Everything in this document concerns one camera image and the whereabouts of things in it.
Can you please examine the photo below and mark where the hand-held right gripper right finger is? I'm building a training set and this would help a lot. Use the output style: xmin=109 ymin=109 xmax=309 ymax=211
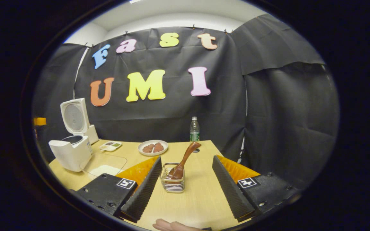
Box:
xmin=212 ymin=155 xmax=301 ymax=222

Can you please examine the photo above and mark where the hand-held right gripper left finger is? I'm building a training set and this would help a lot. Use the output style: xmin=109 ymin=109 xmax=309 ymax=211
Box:
xmin=75 ymin=156 xmax=162 ymax=223

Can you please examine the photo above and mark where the metal wire chopstick holder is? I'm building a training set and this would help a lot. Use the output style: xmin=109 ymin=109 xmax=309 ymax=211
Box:
xmin=160 ymin=163 xmax=185 ymax=193

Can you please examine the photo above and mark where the white rice cooker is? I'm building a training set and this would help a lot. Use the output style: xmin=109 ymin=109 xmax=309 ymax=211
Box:
xmin=48 ymin=98 xmax=93 ymax=172

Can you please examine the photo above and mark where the white rice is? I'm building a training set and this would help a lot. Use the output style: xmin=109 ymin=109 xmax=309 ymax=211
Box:
xmin=90 ymin=165 xmax=121 ymax=177

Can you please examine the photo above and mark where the brown wooden spoon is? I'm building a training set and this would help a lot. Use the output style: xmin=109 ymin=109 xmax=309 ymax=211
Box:
xmin=167 ymin=141 xmax=202 ymax=180

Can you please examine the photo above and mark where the white oval plate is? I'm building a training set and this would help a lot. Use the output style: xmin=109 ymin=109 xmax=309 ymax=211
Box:
xmin=138 ymin=140 xmax=169 ymax=156

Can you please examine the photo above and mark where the clear plastic box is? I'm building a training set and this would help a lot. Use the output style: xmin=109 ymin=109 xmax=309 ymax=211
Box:
xmin=80 ymin=152 xmax=128 ymax=177

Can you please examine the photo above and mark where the white toaster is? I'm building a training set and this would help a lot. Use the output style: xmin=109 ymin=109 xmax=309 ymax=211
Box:
xmin=86 ymin=124 xmax=100 ymax=145

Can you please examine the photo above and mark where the white divided condiment tray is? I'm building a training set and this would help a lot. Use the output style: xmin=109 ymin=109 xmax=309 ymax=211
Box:
xmin=100 ymin=141 xmax=122 ymax=152

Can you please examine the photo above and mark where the green label plastic bottle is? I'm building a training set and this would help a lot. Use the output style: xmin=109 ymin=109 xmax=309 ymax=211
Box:
xmin=189 ymin=116 xmax=200 ymax=142

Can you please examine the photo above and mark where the black backdrop cloth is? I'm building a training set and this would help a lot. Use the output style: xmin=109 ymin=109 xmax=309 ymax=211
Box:
xmin=32 ymin=13 xmax=339 ymax=190

